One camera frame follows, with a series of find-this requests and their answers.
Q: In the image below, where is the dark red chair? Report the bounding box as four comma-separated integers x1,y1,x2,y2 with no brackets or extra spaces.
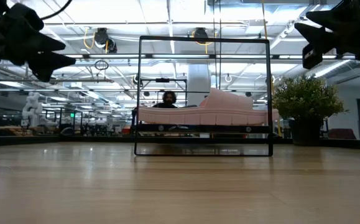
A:
326,128,358,141

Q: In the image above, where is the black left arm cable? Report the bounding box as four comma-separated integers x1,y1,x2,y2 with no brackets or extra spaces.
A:
39,0,74,21

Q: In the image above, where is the pink slide sandal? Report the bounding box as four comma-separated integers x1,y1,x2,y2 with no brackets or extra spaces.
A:
137,87,280,126

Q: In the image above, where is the green potted plant black pot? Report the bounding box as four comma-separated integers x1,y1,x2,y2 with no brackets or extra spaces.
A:
271,73,349,147

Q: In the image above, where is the black ceiling cable reel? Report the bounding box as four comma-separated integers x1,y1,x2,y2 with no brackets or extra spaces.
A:
93,27,118,54
193,27,210,44

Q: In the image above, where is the wooden shelf black metal frame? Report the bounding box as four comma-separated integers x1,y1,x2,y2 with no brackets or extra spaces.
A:
134,35,274,157

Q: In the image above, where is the person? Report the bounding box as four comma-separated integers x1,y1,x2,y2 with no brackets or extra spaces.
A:
152,90,180,109

